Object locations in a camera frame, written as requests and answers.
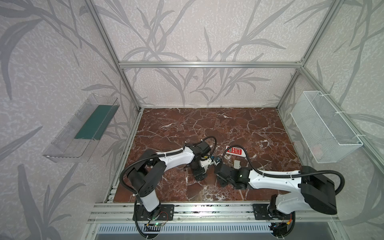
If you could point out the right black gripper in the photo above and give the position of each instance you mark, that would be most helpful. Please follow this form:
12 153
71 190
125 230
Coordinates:
222 175

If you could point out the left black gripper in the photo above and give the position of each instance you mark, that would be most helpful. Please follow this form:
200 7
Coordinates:
198 172

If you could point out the red white remote control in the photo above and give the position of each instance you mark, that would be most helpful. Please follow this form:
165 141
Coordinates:
236 151

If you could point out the white battery cover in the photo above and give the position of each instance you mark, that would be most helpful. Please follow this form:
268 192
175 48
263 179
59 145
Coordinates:
237 164

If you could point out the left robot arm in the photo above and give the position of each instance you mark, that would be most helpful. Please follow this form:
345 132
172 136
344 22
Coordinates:
142 177

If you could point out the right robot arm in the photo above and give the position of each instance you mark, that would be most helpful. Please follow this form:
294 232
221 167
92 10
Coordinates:
306 189

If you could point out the green mat in shelf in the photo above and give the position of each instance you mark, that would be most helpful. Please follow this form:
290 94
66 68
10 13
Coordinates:
97 123

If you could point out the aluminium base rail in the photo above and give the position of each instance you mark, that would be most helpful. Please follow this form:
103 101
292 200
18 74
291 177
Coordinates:
184 212

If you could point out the white wire mesh basket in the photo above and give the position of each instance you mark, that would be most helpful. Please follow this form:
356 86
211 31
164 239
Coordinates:
327 134

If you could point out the aluminium frame crossbar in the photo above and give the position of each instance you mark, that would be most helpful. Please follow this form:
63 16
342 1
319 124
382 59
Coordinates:
289 65

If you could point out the clear plastic wall shelf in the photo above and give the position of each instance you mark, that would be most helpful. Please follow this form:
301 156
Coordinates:
65 148

